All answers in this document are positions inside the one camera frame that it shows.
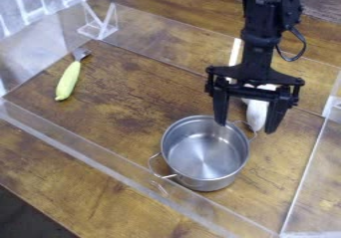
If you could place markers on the clear acrylic triangle bracket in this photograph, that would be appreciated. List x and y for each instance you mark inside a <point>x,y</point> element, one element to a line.
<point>99,28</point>

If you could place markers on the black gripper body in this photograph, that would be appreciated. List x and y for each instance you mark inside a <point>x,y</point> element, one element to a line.
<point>241,81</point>

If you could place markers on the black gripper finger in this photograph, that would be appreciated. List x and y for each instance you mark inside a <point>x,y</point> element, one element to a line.
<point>220,105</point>
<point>279,106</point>

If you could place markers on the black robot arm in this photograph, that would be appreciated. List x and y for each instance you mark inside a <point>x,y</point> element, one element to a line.
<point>268,19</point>

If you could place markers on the white red-capped toy mushroom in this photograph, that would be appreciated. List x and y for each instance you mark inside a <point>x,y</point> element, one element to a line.
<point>257,109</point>

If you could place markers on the silver metal pot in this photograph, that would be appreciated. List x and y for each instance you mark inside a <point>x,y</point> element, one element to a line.
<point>204,154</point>

